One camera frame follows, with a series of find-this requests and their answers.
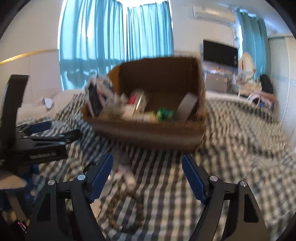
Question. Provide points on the black backpack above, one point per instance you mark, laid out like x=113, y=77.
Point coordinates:
x=266, y=84

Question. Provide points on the white flat carton box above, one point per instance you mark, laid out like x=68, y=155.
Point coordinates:
x=186, y=107

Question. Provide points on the wooden chair with clothes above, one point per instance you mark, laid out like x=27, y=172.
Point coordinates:
x=260, y=98

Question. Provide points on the white louvered wardrobe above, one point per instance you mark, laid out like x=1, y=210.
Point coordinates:
x=282, y=56

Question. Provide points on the blue window curtain left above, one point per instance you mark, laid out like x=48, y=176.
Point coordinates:
x=91, y=40

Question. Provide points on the blue window curtain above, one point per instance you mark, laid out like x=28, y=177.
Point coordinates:
x=91, y=40
x=149, y=31

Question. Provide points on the brown cardboard box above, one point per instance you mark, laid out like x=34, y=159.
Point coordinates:
x=166, y=81

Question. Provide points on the black wall television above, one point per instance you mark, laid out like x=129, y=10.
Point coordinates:
x=220, y=54

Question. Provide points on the oval white vanity mirror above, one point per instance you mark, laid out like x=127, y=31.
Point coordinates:
x=246, y=67

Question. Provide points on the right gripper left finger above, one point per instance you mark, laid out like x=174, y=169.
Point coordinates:
x=62, y=210

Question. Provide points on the checkered bed cloth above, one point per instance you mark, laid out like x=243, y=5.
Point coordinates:
x=242, y=142

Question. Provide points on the silver mini fridge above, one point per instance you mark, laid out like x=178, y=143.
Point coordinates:
x=216, y=82

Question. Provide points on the blue window curtain middle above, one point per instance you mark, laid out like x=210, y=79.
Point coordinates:
x=149, y=31

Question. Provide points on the white paper slip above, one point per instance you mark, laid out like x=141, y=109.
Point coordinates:
x=49, y=104

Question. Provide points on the white air conditioner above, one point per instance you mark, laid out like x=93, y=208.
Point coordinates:
x=223, y=17

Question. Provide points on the blue curtain right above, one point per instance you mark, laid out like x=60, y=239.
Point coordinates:
x=255, y=41

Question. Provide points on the green crinkled wrapper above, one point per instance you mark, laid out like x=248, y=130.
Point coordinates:
x=165, y=115

